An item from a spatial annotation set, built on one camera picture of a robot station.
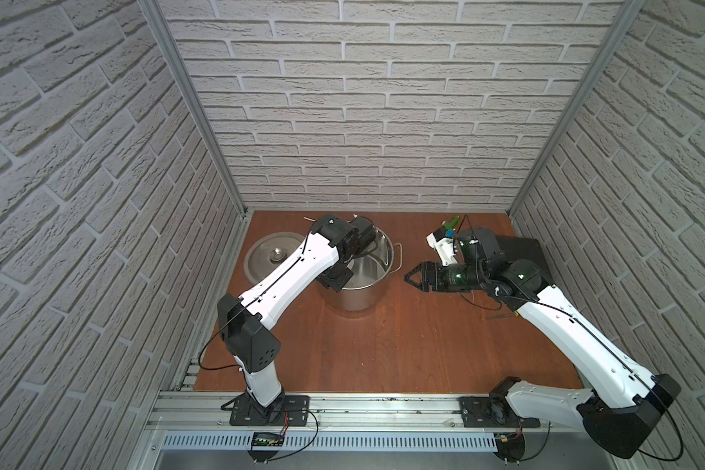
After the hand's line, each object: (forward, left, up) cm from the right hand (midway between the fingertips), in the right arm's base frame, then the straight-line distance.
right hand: (417, 278), depth 70 cm
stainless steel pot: (+4, +12, -11) cm, 16 cm away
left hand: (+6, +25, -5) cm, 26 cm away
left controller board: (-29, +40, -28) cm, 57 cm away
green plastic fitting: (+39, -24, -26) cm, 53 cm away
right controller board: (-33, -21, -27) cm, 47 cm away
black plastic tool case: (+25, -45, -24) cm, 57 cm away
